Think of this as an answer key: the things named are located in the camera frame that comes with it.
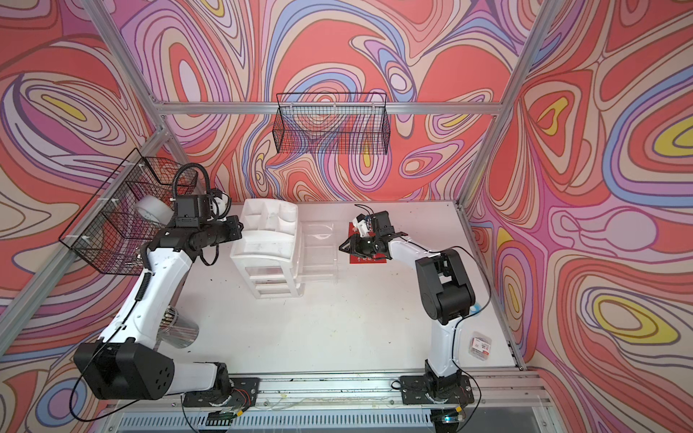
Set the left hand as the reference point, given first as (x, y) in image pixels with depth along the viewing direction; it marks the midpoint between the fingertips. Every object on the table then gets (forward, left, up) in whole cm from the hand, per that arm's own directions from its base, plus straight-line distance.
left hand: (245, 224), depth 79 cm
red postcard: (-4, -40, -13) cm, 42 cm away
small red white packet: (-28, -71, -24) cm, 79 cm away
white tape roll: (-1, +23, +7) cm, 24 cm away
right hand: (+1, -29, -18) cm, 34 cm away
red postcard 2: (+19, -33, -26) cm, 46 cm away
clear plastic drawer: (+2, -20, -20) cm, 28 cm away
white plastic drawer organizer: (-6, -6, -7) cm, 11 cm away
